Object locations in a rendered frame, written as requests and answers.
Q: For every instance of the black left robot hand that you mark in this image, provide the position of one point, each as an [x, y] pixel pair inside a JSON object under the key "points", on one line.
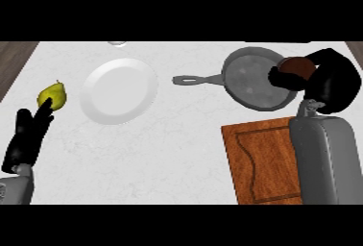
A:
{"points": [[23, 141]]}

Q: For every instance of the brown cupcake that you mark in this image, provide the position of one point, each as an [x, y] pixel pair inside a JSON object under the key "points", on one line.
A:
{"points": [[296, 66]]}

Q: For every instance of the pale glass object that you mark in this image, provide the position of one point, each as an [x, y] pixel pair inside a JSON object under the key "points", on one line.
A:
{"points": [[116, 43]]}

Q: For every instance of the white plate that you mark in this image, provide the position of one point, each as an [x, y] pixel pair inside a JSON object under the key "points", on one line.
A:
{"points": [[118, 91]]}

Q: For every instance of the yellow-green pear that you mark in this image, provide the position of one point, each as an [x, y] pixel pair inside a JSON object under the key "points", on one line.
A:
{"points": [[53, 94]]}

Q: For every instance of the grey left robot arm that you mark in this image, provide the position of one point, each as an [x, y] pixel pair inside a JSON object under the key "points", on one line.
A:
{"points": [[17, 187]]}

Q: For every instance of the grey frying pan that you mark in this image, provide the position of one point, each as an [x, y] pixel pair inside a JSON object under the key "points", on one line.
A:
{"points": [[249, 80]]}

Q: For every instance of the brown wooden cutting board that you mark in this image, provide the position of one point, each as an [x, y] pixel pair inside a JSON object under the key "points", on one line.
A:
{"points": [[264, 163]]}

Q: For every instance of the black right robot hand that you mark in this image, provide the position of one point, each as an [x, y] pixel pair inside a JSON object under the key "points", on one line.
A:
{"points": [[334, 81]]}

